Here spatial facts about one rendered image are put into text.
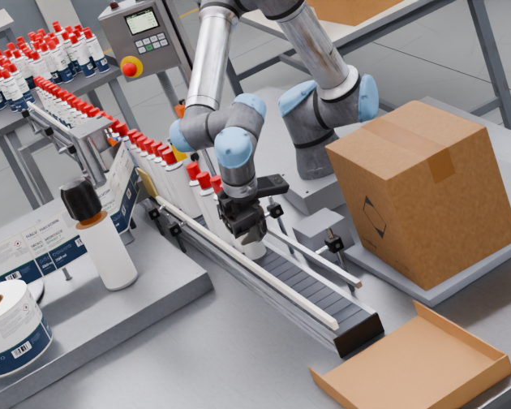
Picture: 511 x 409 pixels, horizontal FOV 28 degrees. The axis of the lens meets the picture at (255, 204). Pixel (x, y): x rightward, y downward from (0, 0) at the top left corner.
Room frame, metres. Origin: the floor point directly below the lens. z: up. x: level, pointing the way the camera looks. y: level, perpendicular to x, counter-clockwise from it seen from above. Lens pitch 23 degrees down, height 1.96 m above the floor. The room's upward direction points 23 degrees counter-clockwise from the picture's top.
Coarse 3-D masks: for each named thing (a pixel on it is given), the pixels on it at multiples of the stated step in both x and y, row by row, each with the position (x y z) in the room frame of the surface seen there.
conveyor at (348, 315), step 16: (208, 240) 2.41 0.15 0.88; (272, 256) 2.18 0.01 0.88; (272, 272) 2.10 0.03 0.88; (288, 272) 2.07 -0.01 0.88; (304, 272) 2.04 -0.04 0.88; (272, 288) 2.04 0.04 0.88; (304, 288) 1.97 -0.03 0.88; (320, 288) 1.94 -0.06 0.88; (320, 304) 1.88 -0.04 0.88; (336, 304) 1.85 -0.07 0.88; (352, 304) 1.83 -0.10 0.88; (336, 320) 1.80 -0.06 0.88; (352, 320) 1.77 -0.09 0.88
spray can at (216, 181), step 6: (210, 180) 2.27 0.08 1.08; (216, 180) 2.26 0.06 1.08; (216, 186) 2.26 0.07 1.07; (216, 192) 2.26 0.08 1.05; (216, 198) 2.26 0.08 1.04; (216, 204) 2.27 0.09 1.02; (234, 240) 2.25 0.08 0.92; (234, 246) 2.26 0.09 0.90; (240, 246) 2.25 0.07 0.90; (240, 252) 2.25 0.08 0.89
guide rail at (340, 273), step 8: (272, 232) 2.13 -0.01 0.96; (280, 232) 2.11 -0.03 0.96; (288, 240) 2.06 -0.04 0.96; (296, 248) 2.01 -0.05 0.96; (304, 248) 1.99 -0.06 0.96; (312, 256) 1.94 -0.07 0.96; (320, 256) 1.92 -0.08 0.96; (320, 264) 1.91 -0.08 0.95; (328, 264) 1.88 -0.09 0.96; (336, 272) 1.84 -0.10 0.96; (344, 272) 1.82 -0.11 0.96; (344, 280) 1.81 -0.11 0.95; (352, 280) 1.77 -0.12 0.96
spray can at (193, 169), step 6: (186, 168) 2.42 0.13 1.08; (192, 168) 2.41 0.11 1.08; (198, 168) 2.41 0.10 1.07; (192, 174) 2.41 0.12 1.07; (192, 180) 2.41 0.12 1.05; (192, 186) 2.40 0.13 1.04; (198, 186) 2.40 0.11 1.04; (198, 192) 2.40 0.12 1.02; (198, 198) 2.40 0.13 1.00; (198, 204) 2.42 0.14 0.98; (204, 210) 2.40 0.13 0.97; (204, 216) 2.41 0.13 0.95; (210, 222) 2.40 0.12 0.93; (210, 228) 2.41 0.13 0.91; (216, 234) 2.40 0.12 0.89
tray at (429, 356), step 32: (416, 320) 1.75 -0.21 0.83; (448, 320) 1.65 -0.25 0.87; (384, 352) 1.69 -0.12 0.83; (416, 352) 1.65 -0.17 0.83; (448, 352) 1.61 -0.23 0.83; (480, 352) 1.56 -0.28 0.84; (320, 384) 1.66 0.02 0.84; (352, 384) 1.63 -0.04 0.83; (384, 384) 1.59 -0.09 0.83; (416, 384) 1.55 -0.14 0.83; (448, 384) 1.52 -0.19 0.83; (480, 384) 1.46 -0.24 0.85
